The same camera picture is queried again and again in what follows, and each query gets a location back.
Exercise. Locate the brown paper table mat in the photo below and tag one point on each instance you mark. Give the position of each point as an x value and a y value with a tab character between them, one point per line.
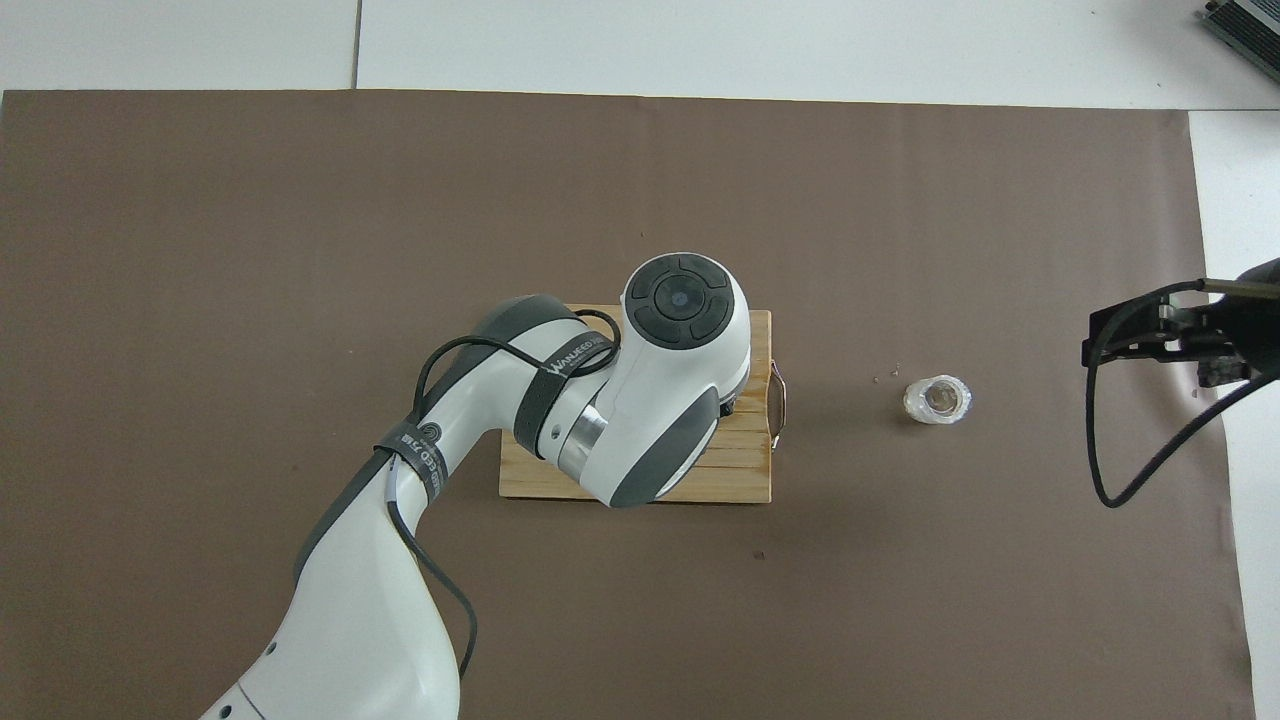
300	200

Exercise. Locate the wooden cutting board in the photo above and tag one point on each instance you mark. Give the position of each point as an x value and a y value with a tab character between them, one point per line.
740	470

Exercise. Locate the grey ribbed metal device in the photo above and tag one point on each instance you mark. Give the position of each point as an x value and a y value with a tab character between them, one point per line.
1245	25

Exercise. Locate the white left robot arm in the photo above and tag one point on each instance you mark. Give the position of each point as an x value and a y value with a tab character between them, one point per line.
650	400

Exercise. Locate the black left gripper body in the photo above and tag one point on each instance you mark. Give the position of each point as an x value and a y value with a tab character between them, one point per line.
732	402

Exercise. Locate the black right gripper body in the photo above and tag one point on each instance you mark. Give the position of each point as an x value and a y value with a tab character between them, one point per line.
1250	330

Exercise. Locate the small clear glass cup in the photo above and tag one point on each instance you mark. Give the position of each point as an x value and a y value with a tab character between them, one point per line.
938	400

